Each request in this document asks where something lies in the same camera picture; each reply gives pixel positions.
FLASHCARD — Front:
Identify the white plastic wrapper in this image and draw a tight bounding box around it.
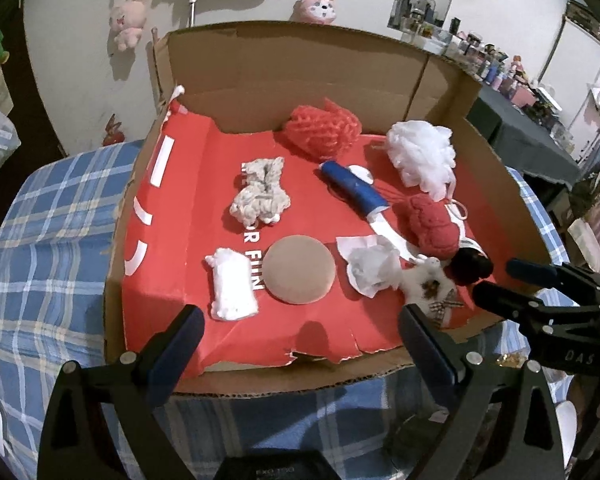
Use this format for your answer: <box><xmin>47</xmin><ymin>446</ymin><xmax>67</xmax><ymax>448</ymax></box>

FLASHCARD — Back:
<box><xmin>336</xmin><ymin>234</ymin><xmax>405</xmax><ymax>299</ymax></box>

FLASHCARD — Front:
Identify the blue cloth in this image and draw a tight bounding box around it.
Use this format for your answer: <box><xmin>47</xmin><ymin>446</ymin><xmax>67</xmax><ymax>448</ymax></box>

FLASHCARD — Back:
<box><xmin>320</xmin><ymin>160</ymin><xmax>391</xmax><ymax>218</ymax></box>

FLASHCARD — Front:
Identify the pink plush bear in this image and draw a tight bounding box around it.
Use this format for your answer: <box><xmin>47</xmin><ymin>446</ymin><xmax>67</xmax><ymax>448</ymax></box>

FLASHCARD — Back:
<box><xmin>109</xmin><ymin>0</ymin><xmax>151</xmax><ymax>53</ymax></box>

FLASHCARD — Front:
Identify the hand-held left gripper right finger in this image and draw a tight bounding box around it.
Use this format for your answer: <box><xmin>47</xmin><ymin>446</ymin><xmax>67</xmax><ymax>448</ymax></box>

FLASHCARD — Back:
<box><xmin>399</xmin><ymin>304</ymin><xmax>565</xmax><ymax>480</ymax></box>

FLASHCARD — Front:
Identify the pink round-faced plush toy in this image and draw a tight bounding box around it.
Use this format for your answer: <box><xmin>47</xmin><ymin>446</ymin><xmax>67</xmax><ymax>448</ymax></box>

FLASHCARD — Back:
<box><xmin>292</xmin><ymin>0</ymin><xmax>339</xmax><ymax>25</ymax></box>

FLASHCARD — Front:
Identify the blue plaid blanket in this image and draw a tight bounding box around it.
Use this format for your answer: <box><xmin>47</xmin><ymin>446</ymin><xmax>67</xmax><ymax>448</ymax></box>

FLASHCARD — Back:
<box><xmin>0</xmin><ymin>140</ymin><xmax>580</xmax><ymax>480</ymax></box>

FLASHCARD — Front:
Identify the small white plush toy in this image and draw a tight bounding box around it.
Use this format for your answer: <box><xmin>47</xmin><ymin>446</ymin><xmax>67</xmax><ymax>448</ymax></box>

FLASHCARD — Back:
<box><xmin>399</xmin><ymin>256</ymin><xmax>464</xmax><ymax>330</ymax></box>

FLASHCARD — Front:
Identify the cream knit scrunchie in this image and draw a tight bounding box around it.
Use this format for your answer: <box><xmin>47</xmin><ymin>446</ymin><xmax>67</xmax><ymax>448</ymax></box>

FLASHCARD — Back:
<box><xmin>229</xmin><ymin>156</ymin><xmax>291</xmax><ymax>227</ymax></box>

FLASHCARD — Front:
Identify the beige round puff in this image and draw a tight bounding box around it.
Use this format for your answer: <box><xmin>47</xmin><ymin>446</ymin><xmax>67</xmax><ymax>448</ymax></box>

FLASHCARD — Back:
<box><xmin>263</xmin><ymin>234</ymin><xmax>337</xmax><ymax>306</ymax></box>

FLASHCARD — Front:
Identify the row of cosmetic bottles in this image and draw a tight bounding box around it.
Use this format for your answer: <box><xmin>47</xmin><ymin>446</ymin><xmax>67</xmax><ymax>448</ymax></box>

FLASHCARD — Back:
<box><xmin>400</xmin><ymin>10</ymin><xmax>580</xmax><ymax>126</ymax></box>

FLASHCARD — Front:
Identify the desk with dark cloth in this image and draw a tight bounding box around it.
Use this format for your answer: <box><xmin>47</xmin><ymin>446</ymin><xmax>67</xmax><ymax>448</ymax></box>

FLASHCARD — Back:
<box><xmin>467</xmin><ymin>82</ymin><xmax>583</xmax><ymax>186</ymax></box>

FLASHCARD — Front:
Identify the cardboard box with red lining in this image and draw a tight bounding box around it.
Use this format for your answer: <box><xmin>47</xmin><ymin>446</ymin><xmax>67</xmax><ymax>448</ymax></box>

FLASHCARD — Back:
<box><xmin>101</xmin><ymin>20</ymin><xmax>556</xmax><ymax>397</ymax></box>

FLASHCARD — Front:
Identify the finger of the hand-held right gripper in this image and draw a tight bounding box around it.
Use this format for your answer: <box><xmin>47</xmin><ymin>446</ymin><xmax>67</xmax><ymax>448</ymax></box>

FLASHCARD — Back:
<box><xmin>472</xmin><ymin>280</ymin><xmax>600</xmax><ymax>333</ymax></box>
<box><xmin>506</xmin><ymin>257</ymin><xmax>600</xmax><ymax>293</ymax></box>

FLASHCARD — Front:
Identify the black pompom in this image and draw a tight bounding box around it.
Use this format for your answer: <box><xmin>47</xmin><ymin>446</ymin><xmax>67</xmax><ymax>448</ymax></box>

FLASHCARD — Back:
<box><xmin>451</xmin><ymin>249</ymin><xmax>494</xmax><ymax>286</ymax></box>

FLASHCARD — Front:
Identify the coral foam net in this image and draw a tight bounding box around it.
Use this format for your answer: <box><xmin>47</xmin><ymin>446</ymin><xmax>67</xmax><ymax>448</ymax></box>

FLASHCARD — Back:
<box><xmin>281</xmin><ymin>99</ymin><xmax>363</xmax><ymax>163</ymax></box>

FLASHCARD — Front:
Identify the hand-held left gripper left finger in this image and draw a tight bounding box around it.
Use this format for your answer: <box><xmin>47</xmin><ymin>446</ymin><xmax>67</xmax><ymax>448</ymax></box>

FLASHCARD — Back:
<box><xmin>37</xmin><ymin>304</ymin><xmax>205</xmax><ymax>480</ymax></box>

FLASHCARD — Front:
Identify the colourful printed tin box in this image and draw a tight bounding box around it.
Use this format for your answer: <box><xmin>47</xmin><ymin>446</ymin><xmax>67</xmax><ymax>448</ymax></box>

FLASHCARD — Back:
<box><xmin>212</xmin><ymin>450</ymin><xmax>341</xmax><ymax>480</ymax></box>

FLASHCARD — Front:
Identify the white fluffy cloth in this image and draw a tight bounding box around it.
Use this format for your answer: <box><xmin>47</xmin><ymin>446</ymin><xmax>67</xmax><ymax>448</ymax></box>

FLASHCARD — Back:
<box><xmin>204</xmin><ymin>247</ymin><xmax>259</xmax><ymax>322</ymax></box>

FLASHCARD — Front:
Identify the white wardrobe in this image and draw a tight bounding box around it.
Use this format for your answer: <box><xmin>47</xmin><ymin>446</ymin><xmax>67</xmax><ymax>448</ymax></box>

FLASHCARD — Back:
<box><xmin>538</xmin><ymin>25</ymin><xmax>600</xmax><ymax>106</ymax></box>

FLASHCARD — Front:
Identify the white mesh bath pouf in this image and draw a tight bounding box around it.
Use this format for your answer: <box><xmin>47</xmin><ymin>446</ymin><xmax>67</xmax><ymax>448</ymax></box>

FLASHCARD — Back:
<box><xmin>386</xmin><ymin>120</ymin><xmax>455</xmax><ymax>200</ymax></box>

